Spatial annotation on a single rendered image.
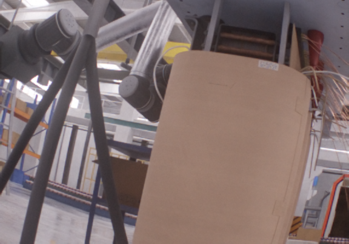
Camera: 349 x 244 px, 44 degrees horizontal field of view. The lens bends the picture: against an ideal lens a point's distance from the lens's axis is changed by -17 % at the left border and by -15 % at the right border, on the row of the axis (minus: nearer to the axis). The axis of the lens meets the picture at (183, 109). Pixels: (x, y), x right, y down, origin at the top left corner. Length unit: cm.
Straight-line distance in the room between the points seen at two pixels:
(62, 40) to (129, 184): 94
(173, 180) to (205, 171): 10
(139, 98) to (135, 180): 78
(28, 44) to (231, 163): 175
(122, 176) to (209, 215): 152
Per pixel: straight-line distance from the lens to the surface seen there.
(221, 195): 143
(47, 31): 279
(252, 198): 142
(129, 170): 289
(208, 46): 166
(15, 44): 289
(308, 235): 507
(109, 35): 283
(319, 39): 187
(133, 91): 216
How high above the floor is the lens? 57
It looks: 12 degrees up
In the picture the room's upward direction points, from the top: 13 degrees clockwise
